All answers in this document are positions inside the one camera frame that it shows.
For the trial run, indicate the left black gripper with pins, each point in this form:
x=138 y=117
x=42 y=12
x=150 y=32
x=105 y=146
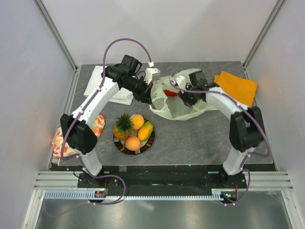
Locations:
x=145 y=95

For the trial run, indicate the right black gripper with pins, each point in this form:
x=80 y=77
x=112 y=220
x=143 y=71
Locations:
x=183 y=96

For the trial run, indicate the fake red pepper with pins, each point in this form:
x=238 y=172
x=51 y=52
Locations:
x=170 y=93

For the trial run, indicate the light green plastic bag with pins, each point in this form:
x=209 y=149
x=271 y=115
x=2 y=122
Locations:
x=172 y=107

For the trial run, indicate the fake pineapple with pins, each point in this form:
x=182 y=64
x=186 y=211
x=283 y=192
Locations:
x=123 y=127

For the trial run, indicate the fake mango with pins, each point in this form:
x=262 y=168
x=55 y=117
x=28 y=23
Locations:
x=145 y=131

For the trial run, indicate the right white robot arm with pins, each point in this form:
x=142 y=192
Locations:
x=246 y=123

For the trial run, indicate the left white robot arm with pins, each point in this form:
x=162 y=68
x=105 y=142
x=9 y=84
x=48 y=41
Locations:
x=77 y=127

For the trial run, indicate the white folded cloth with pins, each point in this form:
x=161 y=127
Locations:
x=122 y=97

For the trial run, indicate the orange folded cloth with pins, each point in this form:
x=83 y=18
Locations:
x=242 y=90

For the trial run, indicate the floral patterned cloth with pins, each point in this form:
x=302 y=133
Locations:
x=57 y=140

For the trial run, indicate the dark rimmed ceramic plate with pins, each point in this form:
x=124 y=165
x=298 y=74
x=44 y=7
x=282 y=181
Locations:
x=145 y=145

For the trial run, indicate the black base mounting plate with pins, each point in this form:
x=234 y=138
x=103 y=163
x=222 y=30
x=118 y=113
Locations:
x=201 y=176

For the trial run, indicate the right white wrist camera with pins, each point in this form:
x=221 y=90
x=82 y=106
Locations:
x=178 y=83

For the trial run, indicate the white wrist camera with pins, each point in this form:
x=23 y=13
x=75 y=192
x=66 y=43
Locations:
x=152 y=74
x=178 y=83

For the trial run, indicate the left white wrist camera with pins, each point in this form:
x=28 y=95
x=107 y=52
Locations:
x=152 y=74

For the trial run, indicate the left aluminium frame post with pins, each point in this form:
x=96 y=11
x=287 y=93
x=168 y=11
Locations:
x=55 y=32

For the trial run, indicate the aluminium frame post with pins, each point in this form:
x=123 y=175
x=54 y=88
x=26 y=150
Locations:
x=55 y=32
x=263 y=32

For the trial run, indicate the right aluminium frame post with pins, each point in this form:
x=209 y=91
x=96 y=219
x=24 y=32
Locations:
x=263 y=32

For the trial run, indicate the aluminium front rail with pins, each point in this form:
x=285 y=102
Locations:
x=259 y=181

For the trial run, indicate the white slotted cable duct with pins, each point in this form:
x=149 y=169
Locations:
x=95 y=195

